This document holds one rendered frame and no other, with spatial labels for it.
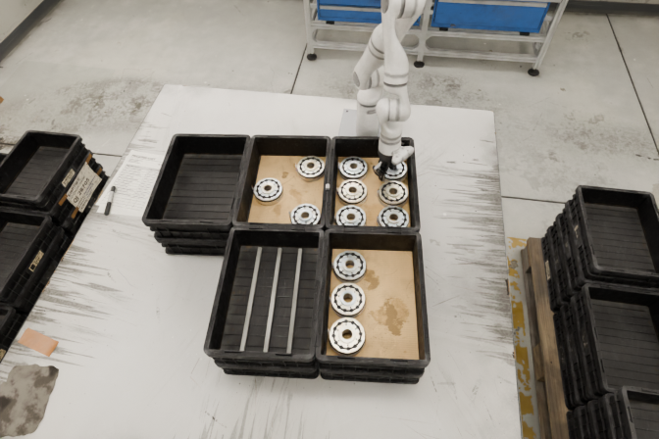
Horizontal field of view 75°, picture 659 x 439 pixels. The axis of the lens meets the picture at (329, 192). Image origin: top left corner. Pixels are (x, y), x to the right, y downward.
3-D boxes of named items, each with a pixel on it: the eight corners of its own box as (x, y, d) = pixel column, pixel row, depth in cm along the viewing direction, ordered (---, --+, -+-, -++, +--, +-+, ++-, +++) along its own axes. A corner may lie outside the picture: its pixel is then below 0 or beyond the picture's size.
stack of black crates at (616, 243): (538, 237, 219) (576, 184, 183) (601, 245, 215) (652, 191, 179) (549, 313, 196) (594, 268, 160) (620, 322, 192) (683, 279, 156)
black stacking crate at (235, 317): (238, 244, 147) (231, 226, 138) (326, 247, 145) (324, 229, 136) (214, 365, 123) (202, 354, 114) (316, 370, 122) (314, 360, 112)
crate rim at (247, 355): (232, 229, 139) (230, 225, 137) (325, 232, 137) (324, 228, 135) (204, 357, 116) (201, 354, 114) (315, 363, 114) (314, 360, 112)
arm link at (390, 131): (374, 144, 140) (401, 144, 139) (376, 109, 127) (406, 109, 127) (374, 128, 144) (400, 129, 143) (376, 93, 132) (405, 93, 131)
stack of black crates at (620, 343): (550, 314, 196) (582, 282, 168) (621, 323, 192) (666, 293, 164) (564, 410, 173) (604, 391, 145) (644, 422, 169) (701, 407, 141)
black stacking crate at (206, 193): (183, 154, 172) (174, 134, 163) (256, 156, 170) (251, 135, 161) (154, 240, 149) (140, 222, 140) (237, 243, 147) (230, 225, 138)
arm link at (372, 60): (365, 31, 133) (392, 24, 135) (347, 74, 159) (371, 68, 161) (377, 58, 131) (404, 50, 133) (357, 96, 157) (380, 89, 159)
